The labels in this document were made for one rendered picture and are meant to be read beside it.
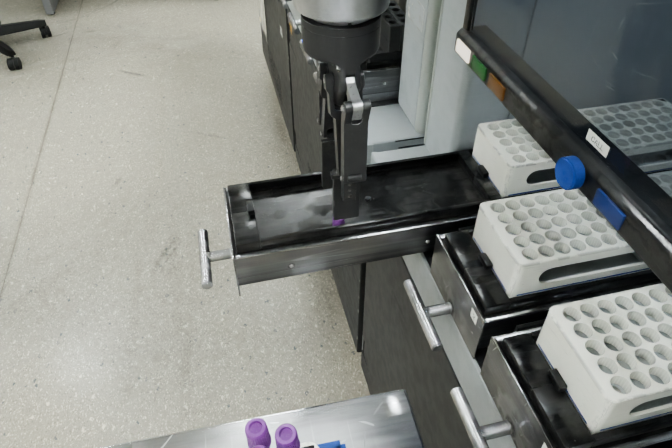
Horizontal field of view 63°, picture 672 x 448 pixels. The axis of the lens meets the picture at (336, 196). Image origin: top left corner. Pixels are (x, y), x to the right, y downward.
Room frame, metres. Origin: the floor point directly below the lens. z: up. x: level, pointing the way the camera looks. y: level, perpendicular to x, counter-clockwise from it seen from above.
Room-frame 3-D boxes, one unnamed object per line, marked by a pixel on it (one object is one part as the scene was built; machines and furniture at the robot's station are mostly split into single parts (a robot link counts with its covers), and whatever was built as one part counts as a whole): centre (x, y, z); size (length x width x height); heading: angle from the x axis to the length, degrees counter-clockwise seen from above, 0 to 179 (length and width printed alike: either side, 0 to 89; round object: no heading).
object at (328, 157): (0.52, 0.00, 0.88); 0.03 x 0.01 x 0.07; 104
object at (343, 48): (0.50, 0.00, 1.04); 0.08 x 0.07 x 0.09; 14
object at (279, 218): (0.58, -0.17, 0.78); 0.73 x 0.14 x 0.09; 104
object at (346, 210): (0.47, -0.01, 0.88); 0.03 x 0.01 x 0.07; 104
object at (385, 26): (0.97, -0.09, 0.85); 0.12 x 0.02 x 0.06; 14
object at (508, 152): (0.62, -0.35, 0.83); 0.30 x 0.10 x 0.06; 104
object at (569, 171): (0.38, -0.21, 0.98); 0.03 x 0.01 x 0.03; 14
